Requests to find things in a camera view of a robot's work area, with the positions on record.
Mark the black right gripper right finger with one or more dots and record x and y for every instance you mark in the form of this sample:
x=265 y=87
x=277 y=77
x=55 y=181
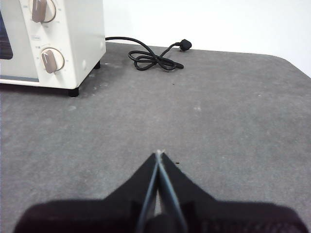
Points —
x=218 y=216

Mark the white toaster oven body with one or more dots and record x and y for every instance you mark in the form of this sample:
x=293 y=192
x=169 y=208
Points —
x=80 y=43

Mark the beige oven knob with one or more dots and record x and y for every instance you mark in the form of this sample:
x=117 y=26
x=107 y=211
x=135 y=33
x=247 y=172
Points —
x=42 y=11
x=51 y=60

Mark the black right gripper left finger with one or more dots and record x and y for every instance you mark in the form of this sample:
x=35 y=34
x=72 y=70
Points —
x=109 y=216

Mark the white glass oven door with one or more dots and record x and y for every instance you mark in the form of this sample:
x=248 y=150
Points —
x=14 y=68

